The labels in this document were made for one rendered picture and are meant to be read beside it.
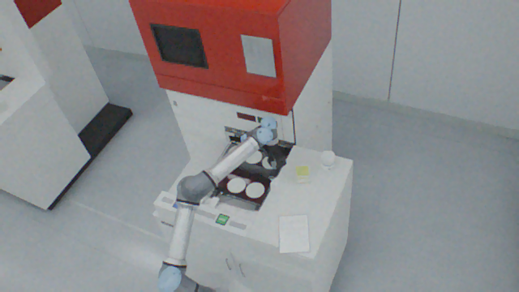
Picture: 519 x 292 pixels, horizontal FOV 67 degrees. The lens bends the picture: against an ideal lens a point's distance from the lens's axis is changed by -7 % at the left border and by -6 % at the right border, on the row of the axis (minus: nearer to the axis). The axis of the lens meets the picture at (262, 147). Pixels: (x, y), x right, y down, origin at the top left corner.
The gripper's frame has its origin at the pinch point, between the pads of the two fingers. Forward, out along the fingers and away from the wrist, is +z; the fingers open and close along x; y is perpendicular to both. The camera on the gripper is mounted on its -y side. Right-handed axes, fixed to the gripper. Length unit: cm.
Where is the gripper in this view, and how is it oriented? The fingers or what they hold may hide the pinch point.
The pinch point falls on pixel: (276, 168)
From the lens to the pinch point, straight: 229.7
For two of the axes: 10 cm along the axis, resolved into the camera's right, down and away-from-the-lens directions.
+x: -8.8, 4.1, -2.4
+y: -4.6, -6.2, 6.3
